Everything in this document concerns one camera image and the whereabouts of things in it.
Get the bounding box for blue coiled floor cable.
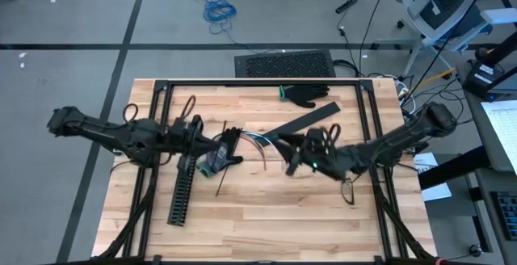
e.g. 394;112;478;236
188;0;254;52

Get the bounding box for grey black glove green cuff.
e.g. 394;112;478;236
196;126;245;179

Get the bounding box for black slotted cable duct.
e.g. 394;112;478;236
166;154;199;228

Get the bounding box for clear safety glasses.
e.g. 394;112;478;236
340;178;357;207

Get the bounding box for black keyboard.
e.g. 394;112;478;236
233;49;337;79
489;191;517;242

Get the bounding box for all black glove green cuff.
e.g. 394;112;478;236
278;83;330;109

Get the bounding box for black flat duct cover strip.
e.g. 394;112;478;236
264;101;342;139

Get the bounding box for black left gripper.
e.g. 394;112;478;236
171;114;223;157

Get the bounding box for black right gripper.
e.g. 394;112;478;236
277;126;352;180

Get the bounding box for black power strip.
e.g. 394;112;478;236
334;0;359;15

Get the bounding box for thin black hanging cable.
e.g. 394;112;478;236
358;0;392;76

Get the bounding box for red cable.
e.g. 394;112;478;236
241;134;267;172

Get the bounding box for yellow tube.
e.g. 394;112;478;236
397;66;458;99

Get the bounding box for black stand pole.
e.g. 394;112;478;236
474;30;517;69

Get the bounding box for white paper sheet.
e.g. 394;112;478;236
414;151;453;203

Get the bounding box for laptop with white screen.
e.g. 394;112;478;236
479;99;517;176

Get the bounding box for black labelled device box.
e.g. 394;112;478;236
462;60;506;99

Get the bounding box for grey mesh office chair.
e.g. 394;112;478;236
373;0;517;78

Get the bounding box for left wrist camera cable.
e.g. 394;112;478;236
179;94;198;121

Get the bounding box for black desk beam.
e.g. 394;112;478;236
418;145;492;191

